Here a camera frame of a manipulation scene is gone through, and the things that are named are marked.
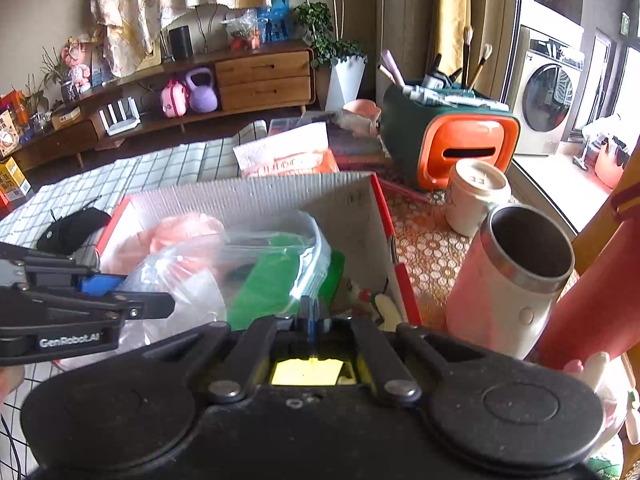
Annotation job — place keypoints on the pink basin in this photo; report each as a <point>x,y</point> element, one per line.
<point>612,167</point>

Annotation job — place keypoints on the wooden tv cabinet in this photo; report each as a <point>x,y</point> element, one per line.
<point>265,80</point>

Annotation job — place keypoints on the pink plush toy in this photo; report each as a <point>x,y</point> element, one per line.
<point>600,380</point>

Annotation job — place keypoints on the tall green plant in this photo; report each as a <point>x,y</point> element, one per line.
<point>320,20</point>

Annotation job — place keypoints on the pink toy bag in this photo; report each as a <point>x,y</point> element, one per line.
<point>174,100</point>

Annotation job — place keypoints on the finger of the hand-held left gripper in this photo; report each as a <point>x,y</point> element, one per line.
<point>145,305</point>
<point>97,285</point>

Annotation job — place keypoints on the pink bowl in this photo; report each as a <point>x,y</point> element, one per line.
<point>361,112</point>

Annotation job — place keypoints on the white steel-lined tumbler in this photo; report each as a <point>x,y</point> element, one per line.
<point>495,300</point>

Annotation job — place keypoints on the white lidded cup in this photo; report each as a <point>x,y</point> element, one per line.
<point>472,200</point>

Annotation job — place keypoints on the pink tube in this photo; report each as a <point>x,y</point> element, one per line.
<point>394,67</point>

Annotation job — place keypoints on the pink soft cloth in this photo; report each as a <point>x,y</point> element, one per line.
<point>175,232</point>

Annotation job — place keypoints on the white and red cardboard box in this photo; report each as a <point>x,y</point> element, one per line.
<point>320,195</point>

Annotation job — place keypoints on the purple kettlebell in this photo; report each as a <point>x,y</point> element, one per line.
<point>202,95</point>

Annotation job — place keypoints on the floral lace tablecloth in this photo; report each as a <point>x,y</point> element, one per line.
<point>430,260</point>

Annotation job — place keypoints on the yellow curtain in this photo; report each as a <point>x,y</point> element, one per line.
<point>452,10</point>

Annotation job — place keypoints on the black speaker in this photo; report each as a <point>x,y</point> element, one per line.
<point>180,42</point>

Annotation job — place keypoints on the clear zip bag green contents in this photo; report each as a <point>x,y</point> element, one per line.
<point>280,270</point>

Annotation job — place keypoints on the white checkered blanket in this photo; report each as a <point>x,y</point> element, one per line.
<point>150,170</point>

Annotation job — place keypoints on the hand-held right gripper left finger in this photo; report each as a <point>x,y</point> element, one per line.
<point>305,315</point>

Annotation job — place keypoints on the white planter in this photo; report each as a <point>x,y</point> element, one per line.
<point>346,82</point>

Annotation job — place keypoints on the orange and white packet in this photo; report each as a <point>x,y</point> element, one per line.
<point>290,152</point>

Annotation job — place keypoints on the yellow box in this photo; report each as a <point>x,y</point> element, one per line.
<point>12,177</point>

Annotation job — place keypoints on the person's left hand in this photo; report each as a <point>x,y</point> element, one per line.
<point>7,382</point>

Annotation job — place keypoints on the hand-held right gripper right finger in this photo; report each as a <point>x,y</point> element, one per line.
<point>319,316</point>

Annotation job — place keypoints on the pink doll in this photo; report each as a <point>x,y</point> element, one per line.
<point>77,65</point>

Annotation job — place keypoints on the floral hanging cloth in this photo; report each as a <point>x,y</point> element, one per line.
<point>140,0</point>

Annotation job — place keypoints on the white washing machine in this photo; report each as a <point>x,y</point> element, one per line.
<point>545,100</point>

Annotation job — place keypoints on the long calligraphy brush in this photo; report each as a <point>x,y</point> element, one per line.
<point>467,55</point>

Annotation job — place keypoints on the orange and green organiser box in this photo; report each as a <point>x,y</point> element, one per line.
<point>450,145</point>

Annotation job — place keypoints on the short calligraphy brush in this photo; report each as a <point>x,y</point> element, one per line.
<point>481,65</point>

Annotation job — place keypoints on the clear bag of fruit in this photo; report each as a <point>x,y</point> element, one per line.
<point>243,30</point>

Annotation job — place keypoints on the white router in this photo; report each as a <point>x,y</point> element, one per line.
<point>120,120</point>

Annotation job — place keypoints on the small potted plant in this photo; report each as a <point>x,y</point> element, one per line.
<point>65,87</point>

